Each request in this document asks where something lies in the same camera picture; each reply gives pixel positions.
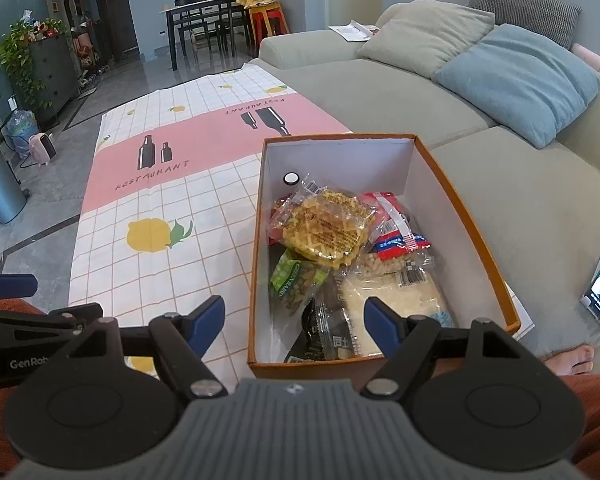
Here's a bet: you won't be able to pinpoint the red stool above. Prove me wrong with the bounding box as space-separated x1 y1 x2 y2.
250 10 290 41

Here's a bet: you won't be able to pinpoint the black cable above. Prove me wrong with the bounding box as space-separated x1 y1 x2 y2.
17 157 36 198

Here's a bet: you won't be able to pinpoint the grey checked cushion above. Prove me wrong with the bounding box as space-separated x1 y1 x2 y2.
467 0 582 51

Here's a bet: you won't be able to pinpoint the grey green sofa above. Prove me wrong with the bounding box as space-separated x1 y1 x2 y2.
257 0 600 386

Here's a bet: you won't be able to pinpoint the white paper leaflet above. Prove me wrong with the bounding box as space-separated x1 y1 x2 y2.
328 21 381 42

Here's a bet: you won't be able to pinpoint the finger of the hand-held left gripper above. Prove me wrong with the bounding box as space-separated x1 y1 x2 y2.
0 270 39 300
0 302 104 337

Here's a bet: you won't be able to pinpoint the blue cushion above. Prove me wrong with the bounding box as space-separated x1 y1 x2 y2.
432 24 600 148

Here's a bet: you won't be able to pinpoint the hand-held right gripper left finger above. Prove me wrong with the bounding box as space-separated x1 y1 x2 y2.
59 295 230 401

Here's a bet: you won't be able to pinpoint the red white snack packet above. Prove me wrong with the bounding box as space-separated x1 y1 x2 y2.
357 191 433 275

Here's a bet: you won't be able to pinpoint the orange cardboard box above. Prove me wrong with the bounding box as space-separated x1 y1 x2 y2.
246 132 522 380

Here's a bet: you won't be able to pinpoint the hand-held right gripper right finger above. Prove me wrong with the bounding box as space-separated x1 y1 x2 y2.
358 296 534 401

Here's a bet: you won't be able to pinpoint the dark cabinet with plants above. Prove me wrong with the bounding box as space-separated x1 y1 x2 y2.
0 17 73 111

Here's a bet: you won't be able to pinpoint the person's bare foot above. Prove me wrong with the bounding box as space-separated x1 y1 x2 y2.
542 344 596 376

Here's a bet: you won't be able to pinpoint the blue metal trash bin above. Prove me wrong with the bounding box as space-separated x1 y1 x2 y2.
0 150 27 225

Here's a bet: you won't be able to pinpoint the orange stool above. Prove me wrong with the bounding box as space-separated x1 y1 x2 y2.
247 2 281 43

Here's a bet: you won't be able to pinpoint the yellow waffle snack clear bag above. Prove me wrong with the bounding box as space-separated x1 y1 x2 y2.
270 185 378 270

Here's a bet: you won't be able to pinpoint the dark dining chair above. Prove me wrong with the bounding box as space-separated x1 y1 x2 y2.
215 0 256 56
174 0 216 56

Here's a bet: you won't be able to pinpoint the dark dining table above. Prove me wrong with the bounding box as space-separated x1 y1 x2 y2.
159 0 253 71

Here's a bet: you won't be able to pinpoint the large clear water bottle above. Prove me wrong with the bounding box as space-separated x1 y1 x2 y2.
2 109 41 153

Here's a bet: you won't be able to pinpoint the cluttered shelf rack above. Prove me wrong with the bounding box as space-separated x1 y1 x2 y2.
70 0 106 81

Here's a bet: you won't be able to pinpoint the pink bolster pillow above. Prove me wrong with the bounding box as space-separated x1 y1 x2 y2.
570 44 600 86

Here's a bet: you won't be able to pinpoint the green raisin packet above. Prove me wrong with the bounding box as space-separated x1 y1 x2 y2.
269 249 330 317

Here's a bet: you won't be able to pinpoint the pink checked printed tablecloth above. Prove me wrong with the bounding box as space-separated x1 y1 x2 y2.
69 62 353 396

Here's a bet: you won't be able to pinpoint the beige cushion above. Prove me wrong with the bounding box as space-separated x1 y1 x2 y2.
357 0 496 78

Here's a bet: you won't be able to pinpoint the dark grey cabinet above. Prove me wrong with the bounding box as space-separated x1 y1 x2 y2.
27 35 81 123

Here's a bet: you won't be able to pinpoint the pink space heater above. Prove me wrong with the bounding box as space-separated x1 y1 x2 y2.
28 131 58 166

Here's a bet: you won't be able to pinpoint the red ornaments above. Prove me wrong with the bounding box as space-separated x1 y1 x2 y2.
30 17 66 41

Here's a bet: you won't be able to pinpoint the dark green black snack packet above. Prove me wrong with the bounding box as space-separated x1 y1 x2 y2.
282 297 361 365

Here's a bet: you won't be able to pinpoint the dark wooden door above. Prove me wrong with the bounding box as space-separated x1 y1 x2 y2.
97 0 142 56

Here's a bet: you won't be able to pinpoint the sliced bread clear package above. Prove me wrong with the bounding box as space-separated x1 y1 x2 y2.
337 265 457 358

